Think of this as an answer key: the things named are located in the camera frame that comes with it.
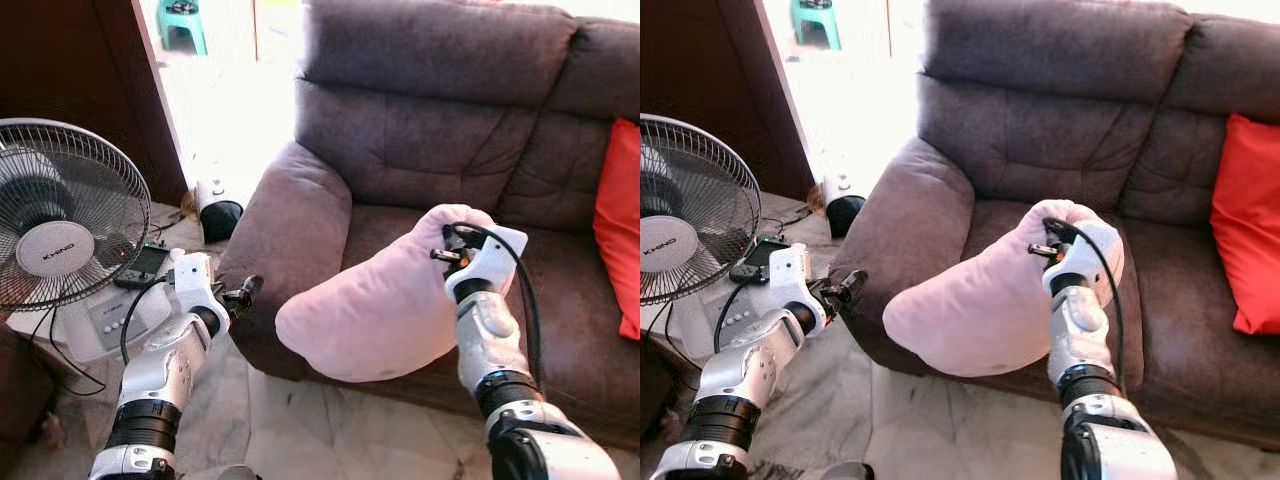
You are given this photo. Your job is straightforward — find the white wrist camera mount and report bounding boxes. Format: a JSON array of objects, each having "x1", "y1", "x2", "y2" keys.
[
  {"x1": 171, "y1": 252, "x2": 218, "y2": 313},
  {"x1": 765, "y1": 243, "x2": 828, "y2": 319},
  {"x1": 1040, "y1": 218, "x2": 1121, "y2": 303},
  {"x1": 446, "y1": 224, "x2": 530, "y2": 304}
]

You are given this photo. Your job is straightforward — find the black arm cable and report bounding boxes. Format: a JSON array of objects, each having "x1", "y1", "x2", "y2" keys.
[
  {"x1": 119, "y1": 274, "x2": 177, "y2": 367},
  {"x1": 1042, "y1": 216, "x2": 1128, "y2": 399},
  {"x1": 450, "y1": 221, "x2": 543, "y2": 386},
  {"x1": 712, "y1": 276, "x2": 753, "y2": 355}
]

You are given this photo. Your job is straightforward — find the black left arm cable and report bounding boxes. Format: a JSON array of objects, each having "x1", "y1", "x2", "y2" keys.
[
  {"x1": 119, "y1": 274, "x2": 177, "y2": 367},
  {"x1": 712, "y1": 276, "x2": 753, "y2": 355}
]

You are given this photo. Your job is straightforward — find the dark brown fabric sofa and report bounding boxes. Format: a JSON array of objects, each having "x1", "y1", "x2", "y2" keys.
[
  {"x1": 217, "y1": 0, "x2": 641, "y2": 451},
  {"x1": 827, "y1": 0, "x2": 1280, "y2": 453}
]

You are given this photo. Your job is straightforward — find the white Khind standing fan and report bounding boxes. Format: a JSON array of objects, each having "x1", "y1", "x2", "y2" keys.
[
  {"x1": 640, "y1": 112, "x2": 765, "y2": 363},
  {"x1": 0, "y1": 117, "x2": 179, "y2": 365}
]

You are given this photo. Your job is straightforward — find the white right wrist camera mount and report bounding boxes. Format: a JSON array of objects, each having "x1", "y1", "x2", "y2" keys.
[
  {"x1": 1040, "y1": 218, "x2": 1121, "y2": 303},
  {"x1": 446, "y1": 224, "x2": 530, "y2": 304}
]

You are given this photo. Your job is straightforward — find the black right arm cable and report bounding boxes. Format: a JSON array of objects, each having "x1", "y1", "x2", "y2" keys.
[
  {"x1": 450, "y1": 221, "x2": 543, "y2": 386},
  {"x1": 1042, "y1": 216, "x2": 1128, "y2": 399}
]

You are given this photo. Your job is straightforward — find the teal plastic stool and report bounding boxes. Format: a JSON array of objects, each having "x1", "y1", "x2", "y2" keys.
[
  {"x1": 789, "y1": 0, "x2": 844, "y2": 52},
  {"x1": 154, "y1": 0, "x2": 210, "y2": 57}
]

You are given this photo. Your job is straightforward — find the black handheld device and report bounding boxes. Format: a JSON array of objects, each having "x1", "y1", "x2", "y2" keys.
[
  {"x1": 727, "y1": 234, "x2": 793, "y2": 287},
  {"x1": 113, "y1": 242, "x2": 173, "y2": 292}
]

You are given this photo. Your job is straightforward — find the red cushion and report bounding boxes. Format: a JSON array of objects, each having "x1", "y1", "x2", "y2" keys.
[
  {"x1": 592, "y1": 117, "x2": 641, "y2": 342},
  {"x1": 1209, "y1": 112, "x2": 1280, "y2": 337}
]

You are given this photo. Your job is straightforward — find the brown wooden door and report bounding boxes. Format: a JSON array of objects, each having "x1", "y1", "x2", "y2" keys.
[
  {"x1": 640, "y1": 0, "x2": 817, "y2": 203},
  {"x1": 0, "y1": 0, "x2": 191, "y2": 208}
]

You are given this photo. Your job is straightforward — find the dark brown armchair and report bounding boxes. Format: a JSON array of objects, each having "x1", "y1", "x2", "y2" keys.
[
  {"x1": 0, "y1": 323, "x2": 58, "y2": 448},
  {"x1": 640, "y1": 333, "x2": 693, "y2": 443}
]

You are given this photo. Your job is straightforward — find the pink soft pillow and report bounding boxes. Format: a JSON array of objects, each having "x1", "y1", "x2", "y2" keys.
[
  {"x1": 881, "y1": 199, "x2": 1126, "y2": 380},
  {"x1": 274, "y1": 203, "x2": 501, "y2": 384}
]

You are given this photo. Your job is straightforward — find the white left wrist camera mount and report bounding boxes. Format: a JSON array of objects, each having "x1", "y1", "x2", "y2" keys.
[
  {"x1": 765, "y1": 243, "x2": 828, "y2": 319},
  {"x1": 171, "y1": 252, "x2": 218, "y2": 313}
]

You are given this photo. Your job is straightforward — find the black fan power cable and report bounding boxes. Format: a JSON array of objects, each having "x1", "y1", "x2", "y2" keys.
[
  {"x1": 660, "y1": 298, "x2": 701, "y2": 353},
  {"x1": 28, "y1": 305, "x2": 108, "y2": 398}
]

